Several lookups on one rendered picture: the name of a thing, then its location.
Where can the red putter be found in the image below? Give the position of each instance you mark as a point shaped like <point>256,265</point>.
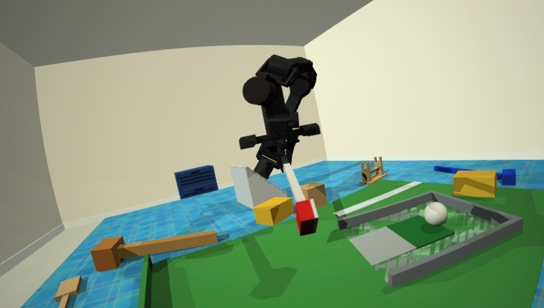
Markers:
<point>306,215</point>

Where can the pale grey flat strip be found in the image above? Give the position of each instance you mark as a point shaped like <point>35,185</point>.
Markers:
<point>375,200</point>

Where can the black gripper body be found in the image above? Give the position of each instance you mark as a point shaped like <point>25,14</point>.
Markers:
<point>251,140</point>

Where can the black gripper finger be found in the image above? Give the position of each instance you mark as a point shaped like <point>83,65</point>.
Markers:
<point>274,152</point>
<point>289,148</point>

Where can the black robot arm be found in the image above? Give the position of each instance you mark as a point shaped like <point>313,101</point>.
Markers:
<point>265,89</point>

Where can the white ball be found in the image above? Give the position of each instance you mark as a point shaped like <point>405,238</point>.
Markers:
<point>435,213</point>

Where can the yellow rectangular block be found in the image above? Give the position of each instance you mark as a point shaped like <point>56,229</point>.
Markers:
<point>475,183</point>
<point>273,211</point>

